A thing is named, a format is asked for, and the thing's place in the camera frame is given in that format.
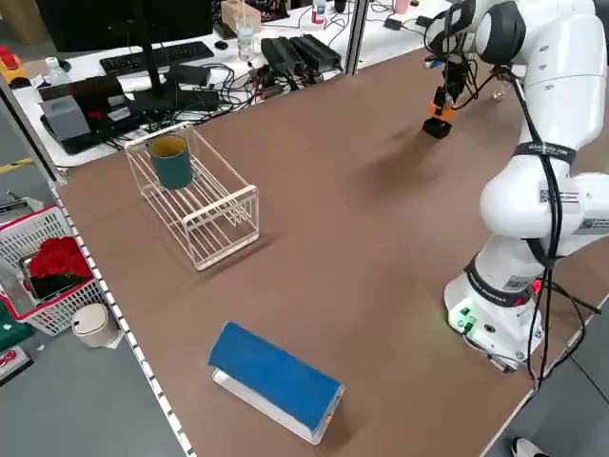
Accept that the teal cylindrical cup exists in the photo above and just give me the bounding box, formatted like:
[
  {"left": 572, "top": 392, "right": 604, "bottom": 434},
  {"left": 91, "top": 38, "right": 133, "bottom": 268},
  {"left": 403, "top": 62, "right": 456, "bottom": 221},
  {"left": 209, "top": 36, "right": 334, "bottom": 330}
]
[{"left": 149, "top": 134, "right": 194, "bottom": 191}]

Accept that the blue cloth-covered clear stand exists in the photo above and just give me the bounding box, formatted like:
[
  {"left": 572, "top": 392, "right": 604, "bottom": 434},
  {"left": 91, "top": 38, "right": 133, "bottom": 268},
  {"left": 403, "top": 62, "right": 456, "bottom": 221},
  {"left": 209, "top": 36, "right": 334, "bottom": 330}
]
[{"left": 207, "top": 321, "right": 345, "bottom": 447}]

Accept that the white wire rack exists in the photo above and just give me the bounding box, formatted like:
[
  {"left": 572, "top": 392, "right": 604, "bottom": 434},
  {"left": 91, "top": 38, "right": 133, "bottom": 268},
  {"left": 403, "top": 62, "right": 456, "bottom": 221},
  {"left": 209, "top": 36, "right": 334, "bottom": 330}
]
[{"left": 125, "top": 127, "right": 261, "bottom": 273}]

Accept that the orange button box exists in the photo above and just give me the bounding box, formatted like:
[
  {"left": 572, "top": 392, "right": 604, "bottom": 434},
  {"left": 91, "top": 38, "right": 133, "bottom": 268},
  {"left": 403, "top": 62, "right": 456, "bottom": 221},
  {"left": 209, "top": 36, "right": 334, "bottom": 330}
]
[{"left": 422, "top": 88, "right": 454, "bottom": 140}]

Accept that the white basket red rim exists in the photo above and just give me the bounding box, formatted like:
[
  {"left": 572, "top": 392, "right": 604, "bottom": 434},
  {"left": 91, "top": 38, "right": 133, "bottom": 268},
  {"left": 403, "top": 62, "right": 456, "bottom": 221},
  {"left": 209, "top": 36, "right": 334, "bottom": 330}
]
[{"left": 0, "top": 204, "right": 113, "bottom": 337}]

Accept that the black power brick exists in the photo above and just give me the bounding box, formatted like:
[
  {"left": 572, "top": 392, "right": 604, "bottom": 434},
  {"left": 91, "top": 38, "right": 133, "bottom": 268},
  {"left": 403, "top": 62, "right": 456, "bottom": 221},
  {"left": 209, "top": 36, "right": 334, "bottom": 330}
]
[
  {"left": 288, "top": 33, "right": 344, "bottom": 71},
  {"left": 260, "top": 36, "right": 306, "bottom": 73}
]

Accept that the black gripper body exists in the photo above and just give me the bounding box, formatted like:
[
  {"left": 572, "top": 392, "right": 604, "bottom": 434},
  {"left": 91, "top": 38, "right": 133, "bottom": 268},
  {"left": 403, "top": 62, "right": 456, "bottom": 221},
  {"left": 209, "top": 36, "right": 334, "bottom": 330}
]
[{"left": 440, "top": 50, "right": 471, "bottom": 94}]

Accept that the brown cardboard box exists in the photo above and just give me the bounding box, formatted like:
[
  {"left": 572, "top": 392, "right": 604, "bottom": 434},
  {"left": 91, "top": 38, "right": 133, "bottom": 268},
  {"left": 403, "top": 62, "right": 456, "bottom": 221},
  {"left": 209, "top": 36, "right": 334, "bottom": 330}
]
[{"left": 220, "top": 0, "right": 263, "bottom": 38}]

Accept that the yellow emergency stop box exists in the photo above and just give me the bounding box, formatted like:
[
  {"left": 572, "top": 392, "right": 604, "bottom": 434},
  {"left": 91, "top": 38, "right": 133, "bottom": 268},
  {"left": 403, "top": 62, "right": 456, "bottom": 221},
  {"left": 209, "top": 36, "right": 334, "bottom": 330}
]
[{"left": 0, "top": 45, "right": 26, "bottom": 81}]

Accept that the clear water bottle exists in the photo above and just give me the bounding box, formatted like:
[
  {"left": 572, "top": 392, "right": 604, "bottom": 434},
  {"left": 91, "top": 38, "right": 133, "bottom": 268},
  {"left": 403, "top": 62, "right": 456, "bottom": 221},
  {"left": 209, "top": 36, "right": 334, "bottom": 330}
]
[{"left": 235, "top": 12, "right": 257, "bottom": 62}]

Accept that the black computer monitor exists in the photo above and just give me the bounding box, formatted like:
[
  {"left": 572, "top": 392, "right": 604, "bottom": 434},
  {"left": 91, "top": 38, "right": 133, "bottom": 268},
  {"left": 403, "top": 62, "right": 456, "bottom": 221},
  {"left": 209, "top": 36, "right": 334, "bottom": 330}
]
[{"left": 35, "top": 0, "right": 214, "bottom": 53}]

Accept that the small white trash bin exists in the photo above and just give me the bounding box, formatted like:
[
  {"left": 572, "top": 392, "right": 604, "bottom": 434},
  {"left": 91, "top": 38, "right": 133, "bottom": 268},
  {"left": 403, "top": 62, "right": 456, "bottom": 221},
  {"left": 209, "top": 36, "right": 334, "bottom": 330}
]
[{"left": 70, "top": 303, "right": 125, "bottom": 349}]

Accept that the small clear bottle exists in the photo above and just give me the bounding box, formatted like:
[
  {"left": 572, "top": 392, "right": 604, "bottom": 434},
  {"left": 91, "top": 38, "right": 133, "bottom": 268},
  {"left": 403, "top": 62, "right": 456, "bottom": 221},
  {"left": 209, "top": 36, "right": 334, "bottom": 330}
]
[{"left": 45, "top": 55, "right": 72, "bottom": 86}]

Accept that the aluminium frame post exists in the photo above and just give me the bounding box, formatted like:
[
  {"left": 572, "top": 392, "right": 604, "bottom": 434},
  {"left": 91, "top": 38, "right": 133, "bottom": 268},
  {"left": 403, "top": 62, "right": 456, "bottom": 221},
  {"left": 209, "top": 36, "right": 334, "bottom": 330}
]
[{"left": 344, "top": 0, "right": 371, "bottom": 76}]

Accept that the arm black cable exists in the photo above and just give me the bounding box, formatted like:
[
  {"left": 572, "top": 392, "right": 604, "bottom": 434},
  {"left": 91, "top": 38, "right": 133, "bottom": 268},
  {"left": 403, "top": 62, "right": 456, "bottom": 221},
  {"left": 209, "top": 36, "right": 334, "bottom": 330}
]
[{"left": 492, "top": 64, "right": 603, "bottom": 389}]

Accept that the red roses bunch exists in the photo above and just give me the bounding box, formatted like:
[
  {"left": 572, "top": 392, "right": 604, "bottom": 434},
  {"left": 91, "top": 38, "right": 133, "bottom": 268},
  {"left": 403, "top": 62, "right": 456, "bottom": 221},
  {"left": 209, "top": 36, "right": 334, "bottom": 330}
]
[{"left": 28, "top": 235, "right": 92, "bottom": 282}]

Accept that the black monitor stand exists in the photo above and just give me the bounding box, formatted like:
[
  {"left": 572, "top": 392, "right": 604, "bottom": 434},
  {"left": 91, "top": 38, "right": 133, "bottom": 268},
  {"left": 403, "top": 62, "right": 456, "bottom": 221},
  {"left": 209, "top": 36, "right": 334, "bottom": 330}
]
[{"left": 131, "top": 0, "right": 221, "bottom": 115}]

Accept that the black keyboard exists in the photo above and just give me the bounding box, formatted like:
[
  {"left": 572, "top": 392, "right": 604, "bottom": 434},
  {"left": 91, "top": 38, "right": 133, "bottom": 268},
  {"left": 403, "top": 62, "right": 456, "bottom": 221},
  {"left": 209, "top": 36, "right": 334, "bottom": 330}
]
[{"left": 98, "top": 40, "right": 216, "bottom": 76}]

